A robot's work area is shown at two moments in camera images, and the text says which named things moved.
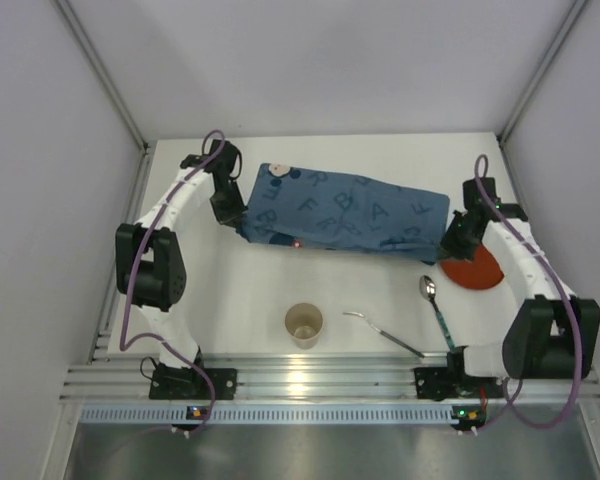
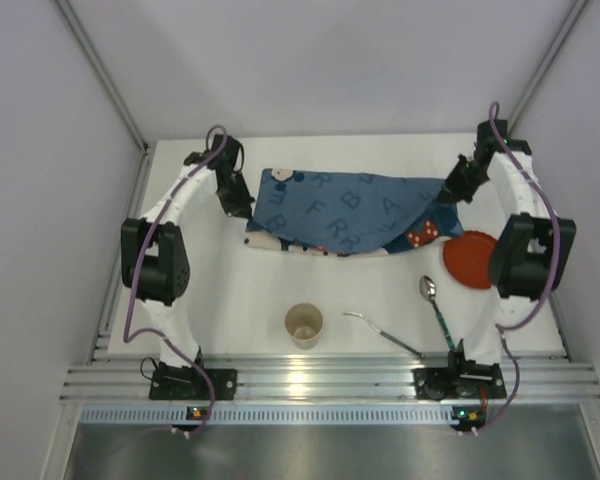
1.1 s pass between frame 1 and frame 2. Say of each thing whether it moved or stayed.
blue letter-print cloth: moved
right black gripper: moved
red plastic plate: stayed
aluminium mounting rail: stayed
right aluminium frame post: stayed
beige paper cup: stayed
